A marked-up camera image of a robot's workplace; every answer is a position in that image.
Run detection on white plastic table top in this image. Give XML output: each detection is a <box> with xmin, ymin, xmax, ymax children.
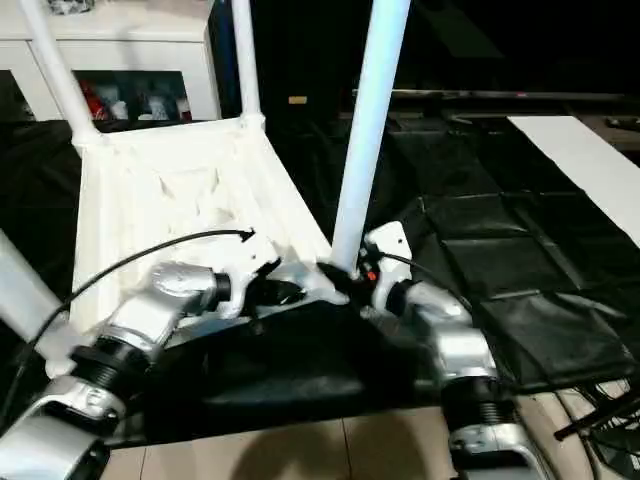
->
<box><xmin>45</xmin><ymin>115</ymin><xmax>353</xmax><ymax>379</ymax></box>

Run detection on white plastic table leg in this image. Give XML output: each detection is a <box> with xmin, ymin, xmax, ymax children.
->
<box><xmin>328</xmin><ymin>0</ymin><xmax>411</xmax><ymax>276</ymax></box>
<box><xmin>232</xmin><ymin>0</ymin><xmax>267</xmax><ymax>131</ymax></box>
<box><xmin>0</xmin><ymin>228</ymin><xmax>73</xmax><ymax>351</ymax></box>
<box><xmin>18</xmin><ymin>0</ymin><xmax>103</xmax><ymax>146</ymax></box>

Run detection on black mat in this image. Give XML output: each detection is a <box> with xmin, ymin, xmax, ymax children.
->
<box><xmin>0</xmin><ymin>105</ymin><xmax>640</xmax><ymax>446</ymax></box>

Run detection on red bottle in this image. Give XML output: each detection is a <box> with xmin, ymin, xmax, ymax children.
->
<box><xmin>84</xmin><ymin>85</ymin><xmax>103</xmax><ymax>119</ymax></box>

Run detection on black floor stand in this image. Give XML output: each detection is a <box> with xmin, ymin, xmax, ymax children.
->
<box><xmin>555</xmin><ymin>375</ymin><xmax>640</xmax><ymax>476</ymax></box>

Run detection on white cabinet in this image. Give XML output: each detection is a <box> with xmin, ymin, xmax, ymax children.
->
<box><xmin>0</xmin><ymin>0</ymin><xmax>223</xmax><ymax>123</ymax></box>

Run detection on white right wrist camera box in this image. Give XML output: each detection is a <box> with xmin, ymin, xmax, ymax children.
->
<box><xmin>362</xmin><ymin>221</ymin><xmax>413</xmax><ymax>307</ymax></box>

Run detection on silver metal rail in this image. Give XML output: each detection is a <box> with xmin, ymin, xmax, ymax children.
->
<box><xmin>352</xmin><ymin>88</ymin><xmax>640</xmax><ymax>105</ymax></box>

